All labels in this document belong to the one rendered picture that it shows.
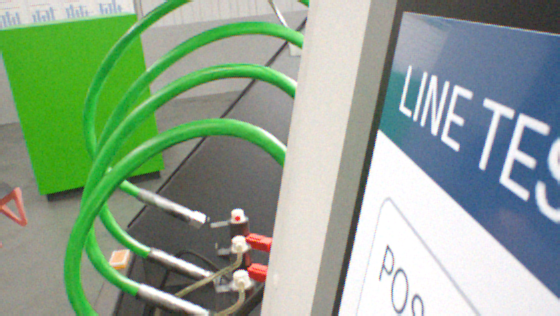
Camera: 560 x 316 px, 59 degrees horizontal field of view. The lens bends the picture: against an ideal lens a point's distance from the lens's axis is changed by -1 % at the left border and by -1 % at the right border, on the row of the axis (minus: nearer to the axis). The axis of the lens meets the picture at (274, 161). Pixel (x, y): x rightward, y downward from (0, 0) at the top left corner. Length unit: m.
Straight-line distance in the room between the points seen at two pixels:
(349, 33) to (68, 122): 3.85
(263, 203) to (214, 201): 0.10
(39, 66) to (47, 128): 0.45
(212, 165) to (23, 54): 3.04
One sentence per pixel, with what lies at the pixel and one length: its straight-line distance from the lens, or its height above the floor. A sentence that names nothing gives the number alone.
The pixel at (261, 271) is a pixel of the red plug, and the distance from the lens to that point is 0.62.
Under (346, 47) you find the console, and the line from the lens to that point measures 0.18.
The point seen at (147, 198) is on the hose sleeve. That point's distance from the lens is 0.69.
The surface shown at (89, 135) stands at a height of 1.26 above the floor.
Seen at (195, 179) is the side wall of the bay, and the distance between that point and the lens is 1.02.
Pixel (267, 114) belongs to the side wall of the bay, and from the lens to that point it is 0.98.
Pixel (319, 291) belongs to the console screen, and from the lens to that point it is 0.17.
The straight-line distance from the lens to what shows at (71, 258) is 0.47.
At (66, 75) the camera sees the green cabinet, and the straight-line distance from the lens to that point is 3.94.
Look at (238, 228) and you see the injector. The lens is 0.70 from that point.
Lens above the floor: 1.42
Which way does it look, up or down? 20 degrees down
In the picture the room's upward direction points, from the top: 6 degrees counter-clockwise
